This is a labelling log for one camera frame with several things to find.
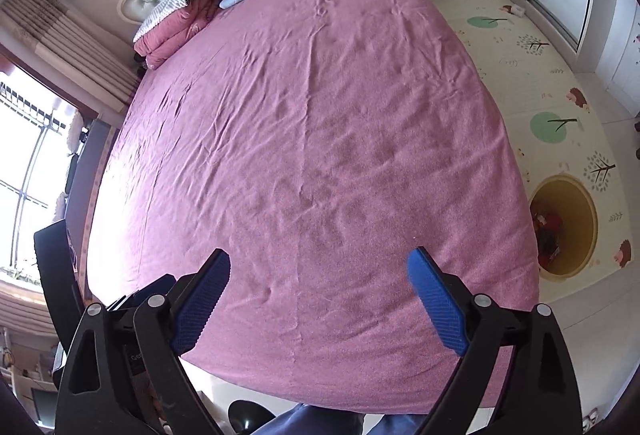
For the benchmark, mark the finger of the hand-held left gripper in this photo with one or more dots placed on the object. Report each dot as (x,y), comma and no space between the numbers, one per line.
(145,291)

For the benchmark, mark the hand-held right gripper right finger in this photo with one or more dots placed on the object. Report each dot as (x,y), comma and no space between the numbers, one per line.
(440,305)

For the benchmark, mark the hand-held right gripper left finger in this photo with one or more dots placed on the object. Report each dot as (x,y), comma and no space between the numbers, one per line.
(200,305)

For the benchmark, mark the red cloth bag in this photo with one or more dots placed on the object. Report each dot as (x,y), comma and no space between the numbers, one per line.
(550,225)

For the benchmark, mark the yellow trash bin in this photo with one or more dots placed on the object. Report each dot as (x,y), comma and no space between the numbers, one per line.
(575,200)

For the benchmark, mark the dark window bench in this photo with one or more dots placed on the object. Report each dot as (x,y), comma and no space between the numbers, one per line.
(80,185)

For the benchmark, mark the window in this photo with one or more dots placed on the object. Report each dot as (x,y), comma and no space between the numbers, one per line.
(30,165)

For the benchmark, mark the black round object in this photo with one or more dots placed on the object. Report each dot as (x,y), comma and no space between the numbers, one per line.
(247,417)

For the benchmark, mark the white patterned slippers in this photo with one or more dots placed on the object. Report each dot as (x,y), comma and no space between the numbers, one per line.
(591,415)

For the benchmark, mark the black bag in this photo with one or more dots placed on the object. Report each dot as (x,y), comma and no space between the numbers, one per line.
(141,62)

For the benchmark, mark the beige curtain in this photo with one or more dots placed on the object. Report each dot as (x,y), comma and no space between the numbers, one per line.
(65,45)

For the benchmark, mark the cream printed play mat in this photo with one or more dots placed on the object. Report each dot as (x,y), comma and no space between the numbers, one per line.
(510,75)

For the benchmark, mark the folded pink quilt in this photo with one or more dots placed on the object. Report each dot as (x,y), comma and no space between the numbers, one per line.
(175,32)

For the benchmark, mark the striped pillow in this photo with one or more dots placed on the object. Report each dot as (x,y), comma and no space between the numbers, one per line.
(170,5)

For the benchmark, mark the small white box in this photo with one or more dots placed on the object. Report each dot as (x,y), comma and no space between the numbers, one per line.
(515,11)

